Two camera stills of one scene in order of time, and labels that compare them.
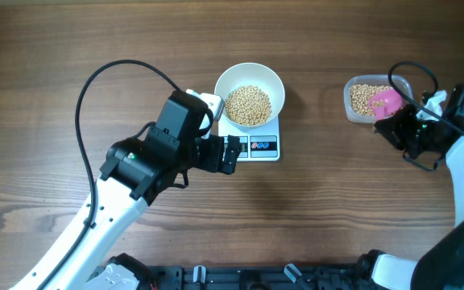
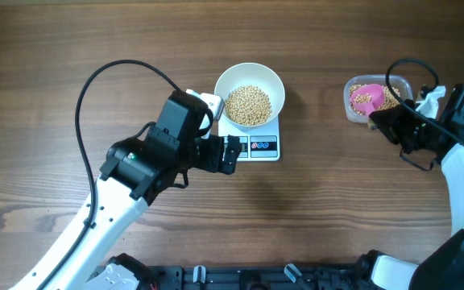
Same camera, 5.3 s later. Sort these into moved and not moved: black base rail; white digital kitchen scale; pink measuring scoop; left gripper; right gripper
Moved: pink measuring scoop
Not moved: right gripper; left gripper; white digital kitchen scale; black base rail
